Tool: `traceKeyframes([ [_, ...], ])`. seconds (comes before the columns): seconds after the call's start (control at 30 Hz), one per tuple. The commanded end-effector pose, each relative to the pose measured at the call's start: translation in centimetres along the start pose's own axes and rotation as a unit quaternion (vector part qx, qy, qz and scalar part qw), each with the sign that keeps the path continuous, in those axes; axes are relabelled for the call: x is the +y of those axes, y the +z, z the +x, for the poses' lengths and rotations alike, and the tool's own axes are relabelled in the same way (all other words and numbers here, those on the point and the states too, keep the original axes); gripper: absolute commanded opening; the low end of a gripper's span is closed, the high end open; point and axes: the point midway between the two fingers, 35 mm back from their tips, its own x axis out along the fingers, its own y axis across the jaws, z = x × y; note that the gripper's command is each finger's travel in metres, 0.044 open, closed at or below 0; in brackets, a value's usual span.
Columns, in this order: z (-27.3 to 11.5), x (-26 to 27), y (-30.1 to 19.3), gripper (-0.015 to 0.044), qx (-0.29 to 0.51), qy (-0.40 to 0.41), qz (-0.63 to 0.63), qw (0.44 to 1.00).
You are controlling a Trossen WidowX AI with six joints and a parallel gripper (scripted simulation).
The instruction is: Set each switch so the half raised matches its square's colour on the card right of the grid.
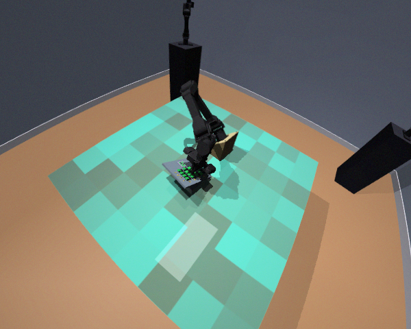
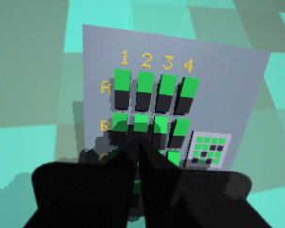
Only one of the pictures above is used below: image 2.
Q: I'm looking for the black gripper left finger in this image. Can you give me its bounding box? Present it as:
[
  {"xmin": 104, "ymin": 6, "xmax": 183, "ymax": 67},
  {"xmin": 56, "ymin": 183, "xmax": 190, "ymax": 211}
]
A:
[{"xmin": 31, "ymin": 137, "xmax": 140, "ymax": 228}]

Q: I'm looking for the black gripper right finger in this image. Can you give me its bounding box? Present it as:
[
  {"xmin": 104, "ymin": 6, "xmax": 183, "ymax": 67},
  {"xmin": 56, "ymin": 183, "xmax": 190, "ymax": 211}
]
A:
[{"xmin": 138, "ymin": 138, "xmax": 252, "ymax": 228}]

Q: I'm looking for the grey switch panel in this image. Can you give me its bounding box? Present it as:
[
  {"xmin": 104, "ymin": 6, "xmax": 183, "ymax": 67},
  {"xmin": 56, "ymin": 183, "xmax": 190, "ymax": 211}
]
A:
[{"xmin": 82, "ymin": 24, "xmax": 272, "ymax": 171}]

